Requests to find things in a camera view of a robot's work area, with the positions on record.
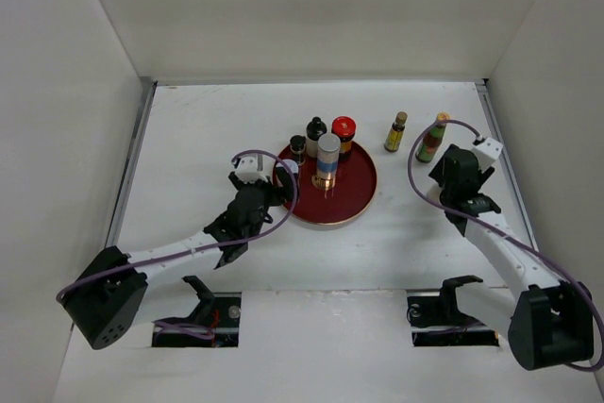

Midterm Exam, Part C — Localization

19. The silver-lid blue-label jar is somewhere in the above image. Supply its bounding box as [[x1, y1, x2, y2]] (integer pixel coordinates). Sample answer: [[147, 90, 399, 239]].
[[315, 133, 341, 190]]

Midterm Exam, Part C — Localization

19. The black-cap pepper shaker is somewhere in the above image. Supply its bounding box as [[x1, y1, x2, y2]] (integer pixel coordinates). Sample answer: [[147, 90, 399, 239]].
[[290, 135, 306, 166]]

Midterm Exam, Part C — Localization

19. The aluminium table rail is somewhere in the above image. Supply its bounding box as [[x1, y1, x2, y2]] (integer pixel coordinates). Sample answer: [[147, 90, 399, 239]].
[[475, 79, 538, 250], [102, 76, 158, 248]]

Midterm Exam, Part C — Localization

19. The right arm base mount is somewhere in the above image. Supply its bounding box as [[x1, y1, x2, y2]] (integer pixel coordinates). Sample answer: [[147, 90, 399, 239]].
[[406, 276, 499, 347]]

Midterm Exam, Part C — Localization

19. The green-label red sauce bottle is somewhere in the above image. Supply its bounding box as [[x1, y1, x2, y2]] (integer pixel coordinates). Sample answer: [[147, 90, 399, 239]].
[[415, 112, 450, 163]]

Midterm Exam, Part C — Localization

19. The white-lid dark spice jar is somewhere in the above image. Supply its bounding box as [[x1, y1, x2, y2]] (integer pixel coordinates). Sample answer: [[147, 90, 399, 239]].
[[274, 159, 299, 200]]

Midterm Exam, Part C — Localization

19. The grey-top white salt grinder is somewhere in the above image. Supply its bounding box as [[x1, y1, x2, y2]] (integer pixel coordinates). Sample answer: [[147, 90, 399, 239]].
[[426, 185, 443, 209]]

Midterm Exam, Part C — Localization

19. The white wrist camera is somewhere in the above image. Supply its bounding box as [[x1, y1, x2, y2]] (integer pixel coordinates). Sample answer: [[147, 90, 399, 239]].
[[234, 154, 264, 184], [471, 137, 503, 172]]

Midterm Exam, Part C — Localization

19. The small yellow-label oil bottle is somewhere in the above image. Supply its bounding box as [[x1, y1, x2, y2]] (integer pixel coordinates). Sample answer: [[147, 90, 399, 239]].
[[384, 111, 408, 153]]

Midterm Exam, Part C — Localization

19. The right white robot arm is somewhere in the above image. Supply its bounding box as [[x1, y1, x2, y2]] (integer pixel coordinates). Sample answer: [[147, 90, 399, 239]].
[[429, 139, 599, 370]]

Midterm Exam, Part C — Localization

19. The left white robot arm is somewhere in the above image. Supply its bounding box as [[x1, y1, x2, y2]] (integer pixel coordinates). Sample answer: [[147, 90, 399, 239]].
[[56, 166, 299, 350]]

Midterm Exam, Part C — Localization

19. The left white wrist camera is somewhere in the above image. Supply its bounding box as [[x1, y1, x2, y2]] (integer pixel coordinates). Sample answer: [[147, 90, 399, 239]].
[[234, 154, 264, 184]]

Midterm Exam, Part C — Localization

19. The black-top white salt grinder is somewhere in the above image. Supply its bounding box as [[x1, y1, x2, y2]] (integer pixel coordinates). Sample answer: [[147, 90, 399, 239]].
[[306, 116, 327, 159]]

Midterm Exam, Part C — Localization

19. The red round lacquer tray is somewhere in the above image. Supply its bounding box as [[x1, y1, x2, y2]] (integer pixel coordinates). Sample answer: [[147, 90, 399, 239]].
[[293, 142, 378, 226]]

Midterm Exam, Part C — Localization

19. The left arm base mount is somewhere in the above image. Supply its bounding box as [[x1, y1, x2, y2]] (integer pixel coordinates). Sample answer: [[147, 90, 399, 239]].
[[151, 276, 243, 348]]

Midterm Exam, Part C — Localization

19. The left aluminium table rail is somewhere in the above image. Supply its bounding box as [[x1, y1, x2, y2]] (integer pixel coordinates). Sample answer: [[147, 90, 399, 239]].
[[102, 76, 158, 248]]

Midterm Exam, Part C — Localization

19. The red-lid chili sauce jar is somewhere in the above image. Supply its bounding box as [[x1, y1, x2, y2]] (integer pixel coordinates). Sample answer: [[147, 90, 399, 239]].
[[331, 116, 357, 160]]

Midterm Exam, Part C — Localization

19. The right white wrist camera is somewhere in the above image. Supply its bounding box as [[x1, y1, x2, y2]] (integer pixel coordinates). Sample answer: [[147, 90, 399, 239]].
[[471, 137, 503, 172]]

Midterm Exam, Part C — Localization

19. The right aluminium table rail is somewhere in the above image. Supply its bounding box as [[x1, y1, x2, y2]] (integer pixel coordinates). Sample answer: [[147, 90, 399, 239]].
[[475, 79, 538, 250]]

